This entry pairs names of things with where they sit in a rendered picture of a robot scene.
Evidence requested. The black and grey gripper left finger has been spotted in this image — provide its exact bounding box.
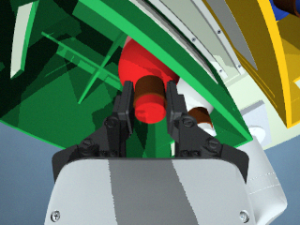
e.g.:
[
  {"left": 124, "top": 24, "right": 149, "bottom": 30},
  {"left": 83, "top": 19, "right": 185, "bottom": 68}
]
[{"left": 52, "top": 81, "right": 135, "bottom": 184}]

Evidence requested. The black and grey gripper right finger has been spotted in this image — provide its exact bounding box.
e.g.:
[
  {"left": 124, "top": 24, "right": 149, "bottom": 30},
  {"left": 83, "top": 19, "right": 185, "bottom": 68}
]
[{"left": 166, "top": 80, "right": 249, "bottom": 183}]

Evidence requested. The green divided crate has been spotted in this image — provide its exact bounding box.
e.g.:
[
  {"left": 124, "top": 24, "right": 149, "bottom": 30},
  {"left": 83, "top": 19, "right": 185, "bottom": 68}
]
[{"left": 0, "top": 0, "right": 253, "bottom": 158}]

